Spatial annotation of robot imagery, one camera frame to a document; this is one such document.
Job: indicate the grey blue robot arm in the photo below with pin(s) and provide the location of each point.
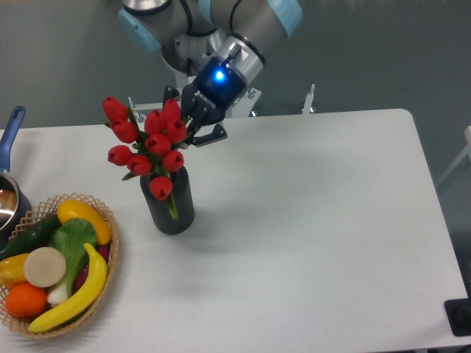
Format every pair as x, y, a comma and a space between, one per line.
261, 25

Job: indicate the blue handled saucepan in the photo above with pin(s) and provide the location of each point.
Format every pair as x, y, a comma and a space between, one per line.
14, 204

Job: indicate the red tulip bouquet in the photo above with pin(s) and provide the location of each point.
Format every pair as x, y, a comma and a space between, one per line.
151, 151

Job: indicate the yellow bell pepper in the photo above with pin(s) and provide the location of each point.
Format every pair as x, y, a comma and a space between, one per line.
12, 270

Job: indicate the dark grey ribbed vase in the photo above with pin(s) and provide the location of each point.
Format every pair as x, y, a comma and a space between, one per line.
175, 214

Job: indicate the beige round disc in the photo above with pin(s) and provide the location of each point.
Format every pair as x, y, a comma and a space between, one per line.
44, 267

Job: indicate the black device at edge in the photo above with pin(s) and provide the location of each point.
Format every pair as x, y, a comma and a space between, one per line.
458, 315

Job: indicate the green cucumber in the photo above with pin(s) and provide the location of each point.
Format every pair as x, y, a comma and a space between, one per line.
34, 237

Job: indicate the woven wicker basket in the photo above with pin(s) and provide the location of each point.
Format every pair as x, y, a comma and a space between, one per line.
36, 214

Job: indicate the white frame at right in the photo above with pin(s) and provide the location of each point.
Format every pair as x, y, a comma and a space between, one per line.
459, 164

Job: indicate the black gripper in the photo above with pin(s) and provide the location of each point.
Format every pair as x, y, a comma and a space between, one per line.
206, 100

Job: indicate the green bok choy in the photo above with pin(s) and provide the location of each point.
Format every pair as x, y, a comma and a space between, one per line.
69, 240

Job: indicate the yellow banana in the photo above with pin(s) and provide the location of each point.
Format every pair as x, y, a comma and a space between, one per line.
78, 302

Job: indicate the purple eggplant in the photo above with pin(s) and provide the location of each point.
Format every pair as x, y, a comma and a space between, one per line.
104, 251

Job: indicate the orange fruit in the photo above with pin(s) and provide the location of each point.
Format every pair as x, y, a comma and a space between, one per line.
26, 300

